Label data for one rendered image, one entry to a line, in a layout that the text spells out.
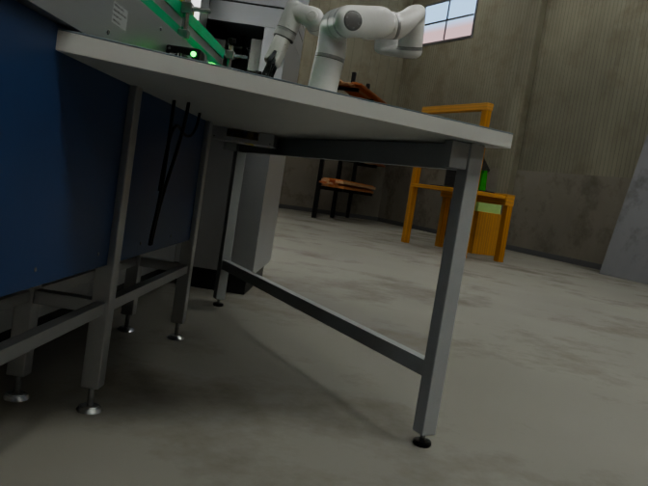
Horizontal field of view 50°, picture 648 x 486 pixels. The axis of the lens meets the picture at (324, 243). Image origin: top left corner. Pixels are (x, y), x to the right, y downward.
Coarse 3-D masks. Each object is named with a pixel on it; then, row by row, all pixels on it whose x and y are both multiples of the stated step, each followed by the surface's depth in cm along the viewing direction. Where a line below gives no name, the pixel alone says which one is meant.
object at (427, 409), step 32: (352, 160) 201; (384, 160) 186; (416, 160) 173; (448, 160) 153; (480, 160) 156; (224, 224) 288; (448, 224) 159; (224, 256) 287; (448, 256) 158; (224, 288) 289; (448, 288) 157; (320, 320) 209; (352, 320) 198; (448, 320) 159; (384, 352) 178; (416, 352) 169; (448, 352) 160; (416, 416) 163
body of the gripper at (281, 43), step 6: (276, 36) 239; (282, 36) 240; (276, 42) 239; (282, 42) 239; (288, 42) 243; (270, 48) 239; (276, 48) 239; (282, 48) 239; (270, 54) 239; (276, 54) 239; (282, 54) 241; (264, 60) 241; (276, 60) 239; (282, 60) 245; (276, 66) 243
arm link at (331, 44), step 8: (336, 8) 212; (328, 16) 211; (320, 24) 215; (328, 24) 210; (320, 32) 215; (328, 32) 213; (336, 32) 208; (320, 40) 214; (328, 40) 213; (336, 40) 214; (344, 40) 216; (320, 48) 213; (328, 48) 212; (336, 48) 213; (344, 48) 215; (328, 56) 212; (336, 56) 212; (344, 56) 215
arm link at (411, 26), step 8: (408, 8) 223; (416, 8) 223; (424, 8) 227; (400, 16) 219; (408, 16) 220; (416, 16) 221; (424, 16) 227; (400, 24) 219; (408, 24) 220; (416, 24) 222; (424, 24) 230; (400, 32) 220; (408, 32) 222; (416, 32) 228; (400, 40) 230; (408, 40) 229; (416, 40) 229
